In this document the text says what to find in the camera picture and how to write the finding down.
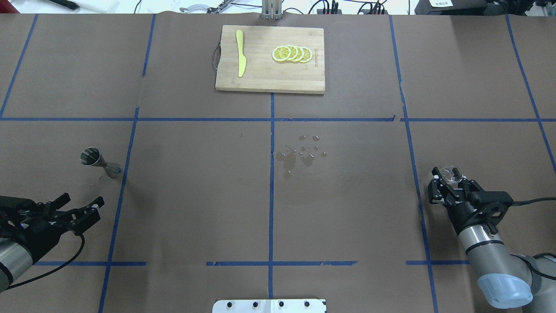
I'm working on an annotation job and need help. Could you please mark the aluminium frame post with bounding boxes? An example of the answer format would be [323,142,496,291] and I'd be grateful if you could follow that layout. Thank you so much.
[261,0,283,20]

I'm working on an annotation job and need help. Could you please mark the clear glass measuring cup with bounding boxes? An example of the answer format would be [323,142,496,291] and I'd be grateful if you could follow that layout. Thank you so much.
[439,165,464,187]

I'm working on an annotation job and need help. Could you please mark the lemon slice four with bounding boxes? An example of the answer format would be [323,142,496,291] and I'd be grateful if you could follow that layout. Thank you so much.
[299,47,313,63]

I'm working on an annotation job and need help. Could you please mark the wooden cutting board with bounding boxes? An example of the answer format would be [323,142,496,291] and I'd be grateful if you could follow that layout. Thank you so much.
[215,24,326,95]

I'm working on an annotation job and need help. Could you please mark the yellow plastic knife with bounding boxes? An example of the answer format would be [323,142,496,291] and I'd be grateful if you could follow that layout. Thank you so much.
[235,30,247,78]

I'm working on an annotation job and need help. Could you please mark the lemon slice two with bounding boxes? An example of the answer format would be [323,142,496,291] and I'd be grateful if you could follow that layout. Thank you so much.
[286,44,300,62]

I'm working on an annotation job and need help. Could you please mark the steel jigger shaker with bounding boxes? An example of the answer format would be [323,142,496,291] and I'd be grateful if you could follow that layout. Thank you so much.
[80,147,123,180]

